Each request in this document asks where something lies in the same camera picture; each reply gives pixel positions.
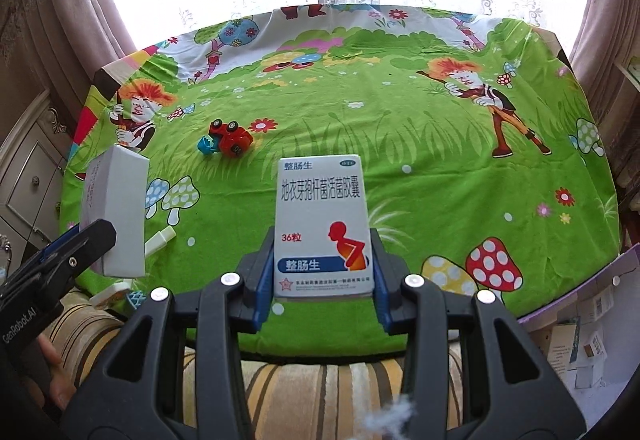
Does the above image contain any person's left hand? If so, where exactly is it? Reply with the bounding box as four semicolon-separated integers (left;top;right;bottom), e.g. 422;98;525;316
36;336;77;405

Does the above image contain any small orange label box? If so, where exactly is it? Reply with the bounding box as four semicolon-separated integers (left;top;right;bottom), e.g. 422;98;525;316
582;332;608;361

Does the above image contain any small white plastic piece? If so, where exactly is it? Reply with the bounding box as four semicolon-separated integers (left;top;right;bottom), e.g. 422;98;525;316
145;227;177;256

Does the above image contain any white carved nightstand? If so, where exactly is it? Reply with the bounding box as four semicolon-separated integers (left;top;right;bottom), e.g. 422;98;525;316
0;85;68;266

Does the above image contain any white box teal edge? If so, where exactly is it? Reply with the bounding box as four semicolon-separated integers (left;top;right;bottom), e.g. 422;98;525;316
547;320;583;366

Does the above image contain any white tin orange picture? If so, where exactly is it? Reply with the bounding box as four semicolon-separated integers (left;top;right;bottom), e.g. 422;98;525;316
92;277;133;308

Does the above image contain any purple cardboard box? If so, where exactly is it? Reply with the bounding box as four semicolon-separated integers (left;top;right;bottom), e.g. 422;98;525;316
520;244;640;391

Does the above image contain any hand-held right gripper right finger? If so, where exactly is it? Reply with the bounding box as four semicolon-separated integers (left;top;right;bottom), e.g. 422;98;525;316
369;227;586;440

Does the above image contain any mauve drape curtain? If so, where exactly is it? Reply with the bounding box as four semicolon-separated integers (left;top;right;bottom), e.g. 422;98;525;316
547;0;640;121
0;0;136;131

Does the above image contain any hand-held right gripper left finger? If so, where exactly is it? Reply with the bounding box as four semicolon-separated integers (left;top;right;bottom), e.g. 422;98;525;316
62;225;278;440

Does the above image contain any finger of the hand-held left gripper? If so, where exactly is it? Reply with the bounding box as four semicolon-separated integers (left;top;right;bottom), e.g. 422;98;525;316
27;219;118;293

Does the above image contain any white cotton fluff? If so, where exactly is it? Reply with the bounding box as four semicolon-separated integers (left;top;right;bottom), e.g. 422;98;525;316
372;395;417;440

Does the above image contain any green cartoon printed bedsheet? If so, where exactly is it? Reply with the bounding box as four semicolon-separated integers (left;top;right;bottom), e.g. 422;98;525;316
60;5;623;356

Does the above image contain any white medicine box red figure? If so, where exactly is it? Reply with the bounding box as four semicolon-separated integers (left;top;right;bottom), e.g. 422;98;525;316
274;154;376;302

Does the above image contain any striped plush cushion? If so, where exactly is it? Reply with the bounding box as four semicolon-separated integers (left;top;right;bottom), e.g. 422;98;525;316
40;290;466;440

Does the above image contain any white box with barcode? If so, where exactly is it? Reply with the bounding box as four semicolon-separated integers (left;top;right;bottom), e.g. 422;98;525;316
590;290;616;321

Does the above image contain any small white box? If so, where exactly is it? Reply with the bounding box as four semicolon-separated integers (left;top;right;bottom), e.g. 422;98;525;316
80;144;151;278

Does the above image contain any red toy truck teal scoop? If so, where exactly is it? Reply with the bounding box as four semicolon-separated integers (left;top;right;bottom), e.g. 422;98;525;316
196;119;254;158

